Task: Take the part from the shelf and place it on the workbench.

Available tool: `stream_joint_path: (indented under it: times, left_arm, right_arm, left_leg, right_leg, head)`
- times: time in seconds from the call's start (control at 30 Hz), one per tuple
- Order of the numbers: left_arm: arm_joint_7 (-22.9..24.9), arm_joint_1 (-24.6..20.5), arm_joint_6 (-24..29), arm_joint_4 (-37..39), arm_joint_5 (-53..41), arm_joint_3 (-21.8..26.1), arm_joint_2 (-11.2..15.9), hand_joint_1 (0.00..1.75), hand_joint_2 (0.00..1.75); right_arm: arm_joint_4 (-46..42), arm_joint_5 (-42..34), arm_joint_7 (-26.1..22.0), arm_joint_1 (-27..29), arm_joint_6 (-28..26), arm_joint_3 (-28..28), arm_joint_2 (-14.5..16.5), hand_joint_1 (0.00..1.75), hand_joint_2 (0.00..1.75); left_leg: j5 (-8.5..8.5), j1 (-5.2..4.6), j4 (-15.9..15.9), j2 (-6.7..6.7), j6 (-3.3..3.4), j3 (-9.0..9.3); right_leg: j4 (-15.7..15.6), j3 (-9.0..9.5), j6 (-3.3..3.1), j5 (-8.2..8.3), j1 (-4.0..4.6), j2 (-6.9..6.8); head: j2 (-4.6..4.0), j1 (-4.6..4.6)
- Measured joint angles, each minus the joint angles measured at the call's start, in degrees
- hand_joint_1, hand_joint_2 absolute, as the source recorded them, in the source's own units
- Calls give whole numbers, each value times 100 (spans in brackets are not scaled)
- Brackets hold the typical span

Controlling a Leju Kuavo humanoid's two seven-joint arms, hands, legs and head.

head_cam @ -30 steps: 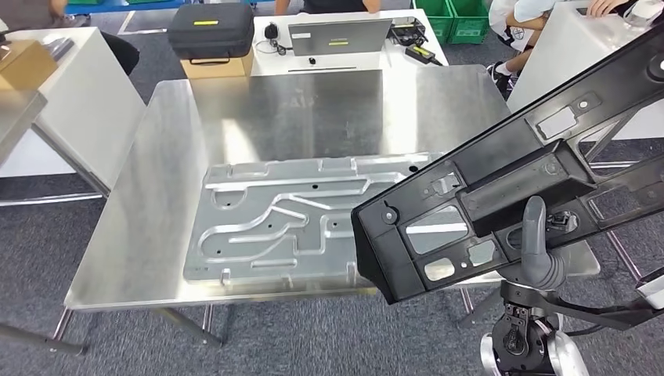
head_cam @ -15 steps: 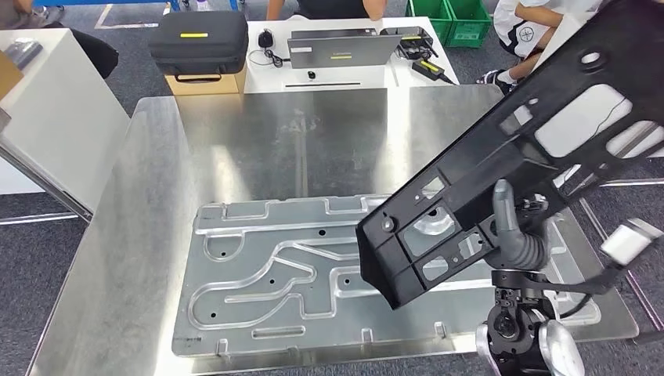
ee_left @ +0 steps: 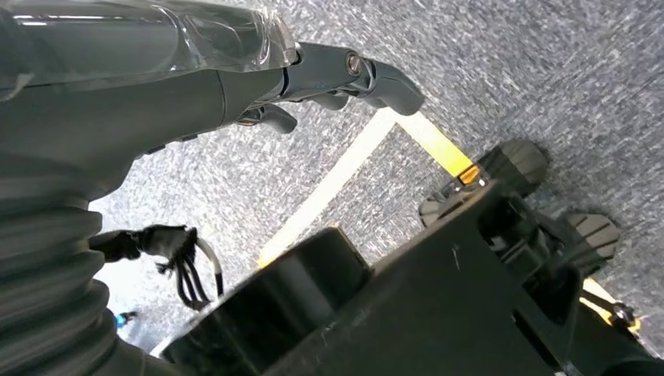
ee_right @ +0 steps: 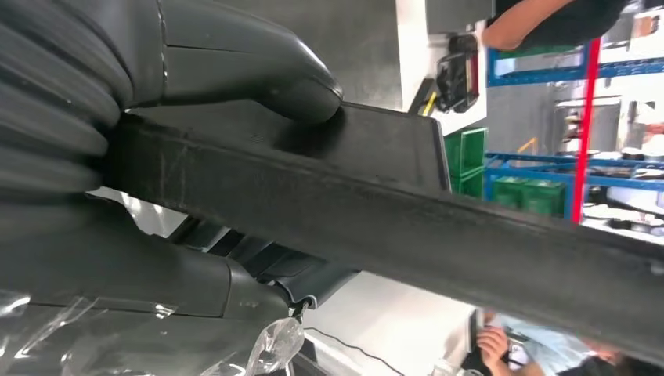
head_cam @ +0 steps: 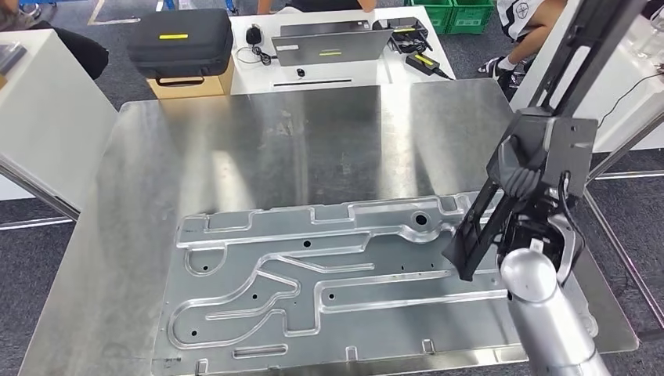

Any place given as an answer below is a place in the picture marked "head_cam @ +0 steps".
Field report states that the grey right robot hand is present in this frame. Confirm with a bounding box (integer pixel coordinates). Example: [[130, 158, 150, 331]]
[[486, 121, 559, 230]]

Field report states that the black plastic bumper part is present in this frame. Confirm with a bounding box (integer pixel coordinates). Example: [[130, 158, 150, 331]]
[[442, 0, 649, 282]]

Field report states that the stainless steel workbench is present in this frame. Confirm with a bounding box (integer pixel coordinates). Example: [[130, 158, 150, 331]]
[[18, 78, 640, 376]]

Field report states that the stainless steel table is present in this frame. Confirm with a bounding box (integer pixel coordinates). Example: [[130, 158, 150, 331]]
[[583, 111, 664, 344], [0, 155, 81, 232]]

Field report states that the person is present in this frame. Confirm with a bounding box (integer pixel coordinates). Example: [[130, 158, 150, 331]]
[[0, 0, 110, 81], [477, 0, 569, 79], [256, 0, 377, 15]]

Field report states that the black power adapter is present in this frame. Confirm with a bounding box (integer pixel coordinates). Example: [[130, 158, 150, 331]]
[[405, 52, 455, 81]]

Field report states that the green plastic crate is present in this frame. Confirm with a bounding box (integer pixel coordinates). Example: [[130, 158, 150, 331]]
[[411, 0, 455, 34], [446, 0, 496, 34]]

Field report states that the clear plastic bottle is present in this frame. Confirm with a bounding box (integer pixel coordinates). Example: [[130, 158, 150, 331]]
[[633, 15, 664, 62]]

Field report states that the stamped sheet metal plate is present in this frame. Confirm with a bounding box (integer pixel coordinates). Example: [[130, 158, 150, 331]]
[[151, 190, 600, 376]]

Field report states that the grey laptop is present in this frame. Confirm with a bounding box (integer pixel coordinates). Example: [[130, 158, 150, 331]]
[[270, 20, 394, 67]]

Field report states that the blue bench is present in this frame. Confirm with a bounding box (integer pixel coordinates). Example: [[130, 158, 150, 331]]
[[20, 0, 240, 16]]

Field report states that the black carrying case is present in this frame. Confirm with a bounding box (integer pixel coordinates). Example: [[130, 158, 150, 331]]
[[127, 7, 234, 88]]

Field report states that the white floor tape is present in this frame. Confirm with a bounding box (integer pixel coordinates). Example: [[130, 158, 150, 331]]
[[87, 0, 142, 26]]

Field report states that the flat silver device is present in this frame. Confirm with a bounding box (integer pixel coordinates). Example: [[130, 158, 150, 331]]
[[0, 41, 27, 76]]

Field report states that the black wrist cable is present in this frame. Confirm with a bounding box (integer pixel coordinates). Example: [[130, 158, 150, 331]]
[[556, 171, 586, 284]]

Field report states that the thin black cable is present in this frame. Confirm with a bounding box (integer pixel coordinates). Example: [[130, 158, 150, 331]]
[[596, 71, 664, 131]]

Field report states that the black device with cables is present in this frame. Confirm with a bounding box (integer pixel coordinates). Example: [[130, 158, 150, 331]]
[[372, 16, 431, 53]]

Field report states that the black mouse cable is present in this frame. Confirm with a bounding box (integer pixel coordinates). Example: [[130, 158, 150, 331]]
[[236, 44, 273, 67]]

